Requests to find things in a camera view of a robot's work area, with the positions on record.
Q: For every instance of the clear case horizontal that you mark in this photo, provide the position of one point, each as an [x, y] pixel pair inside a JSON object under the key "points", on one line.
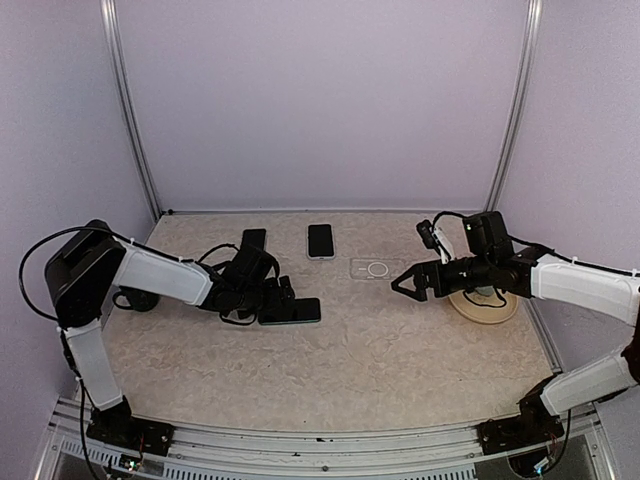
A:
{"points": [[375, 269]]}

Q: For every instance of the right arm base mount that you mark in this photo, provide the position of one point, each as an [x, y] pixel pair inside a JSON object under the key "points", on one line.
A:
{"points": [[532, 425]]}

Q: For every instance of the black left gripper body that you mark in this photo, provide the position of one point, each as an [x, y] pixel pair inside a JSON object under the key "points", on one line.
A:
{"points": [[274, 300]]}

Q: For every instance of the left aluminium frame post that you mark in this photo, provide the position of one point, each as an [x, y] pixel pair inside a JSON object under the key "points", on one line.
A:
{"points": [[110, 23]]}

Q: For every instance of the aluminium frame post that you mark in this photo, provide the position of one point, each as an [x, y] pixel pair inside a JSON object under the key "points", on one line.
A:
{"points": [[518, 102], [110, 23]]}

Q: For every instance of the right aluminium frame post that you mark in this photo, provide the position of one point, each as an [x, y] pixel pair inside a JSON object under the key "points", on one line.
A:
{"points": [[518, 102]]}

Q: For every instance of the beige round plate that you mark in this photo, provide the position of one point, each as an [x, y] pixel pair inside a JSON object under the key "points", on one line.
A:
{"points": [[485, 310]]}

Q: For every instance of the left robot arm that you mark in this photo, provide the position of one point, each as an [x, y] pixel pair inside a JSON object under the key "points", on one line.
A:
{"points": [[95, 260]]}

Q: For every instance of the light blue cup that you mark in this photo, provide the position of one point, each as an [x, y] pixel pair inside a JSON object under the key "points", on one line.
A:
{"points": [[486, 291]]}

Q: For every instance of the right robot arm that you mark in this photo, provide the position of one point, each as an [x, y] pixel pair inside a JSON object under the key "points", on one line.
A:
{"points": [[539, 272]]}

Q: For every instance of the lavender phone case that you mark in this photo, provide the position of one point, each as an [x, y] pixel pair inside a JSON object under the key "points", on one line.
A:
{"points": [[307, 242]]}

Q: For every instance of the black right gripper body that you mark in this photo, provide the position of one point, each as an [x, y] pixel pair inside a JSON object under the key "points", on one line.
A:
{"points": [[446, 285]]}

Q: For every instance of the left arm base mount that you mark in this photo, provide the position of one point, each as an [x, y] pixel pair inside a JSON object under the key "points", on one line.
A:
{"points": [[117, 426]]}

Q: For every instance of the dark green mug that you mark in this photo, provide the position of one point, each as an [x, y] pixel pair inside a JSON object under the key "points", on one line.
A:
{"points": [[135, 300]]}

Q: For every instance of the front aluminium rail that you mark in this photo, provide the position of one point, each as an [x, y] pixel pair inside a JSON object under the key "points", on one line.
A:
{"points": [[205, 452]]}

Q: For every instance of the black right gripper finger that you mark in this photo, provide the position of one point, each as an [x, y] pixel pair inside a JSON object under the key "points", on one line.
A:
{"points": [[410, 281], [419, 295]]}

